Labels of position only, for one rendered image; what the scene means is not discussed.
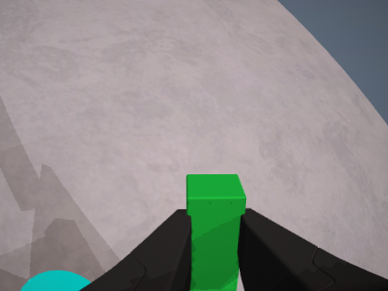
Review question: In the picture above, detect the green rectangular post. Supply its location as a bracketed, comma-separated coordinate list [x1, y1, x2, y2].
[186, 173, 247, 291]

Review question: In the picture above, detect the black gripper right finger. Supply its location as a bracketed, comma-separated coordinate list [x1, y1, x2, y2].
[237, 207, 388, 291]

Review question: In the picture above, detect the cyan circle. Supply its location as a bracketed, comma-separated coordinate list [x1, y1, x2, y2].
[21, 270, 91, 291]

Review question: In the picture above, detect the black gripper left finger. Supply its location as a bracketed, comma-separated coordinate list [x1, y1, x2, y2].
[79, 210, 191, 291]

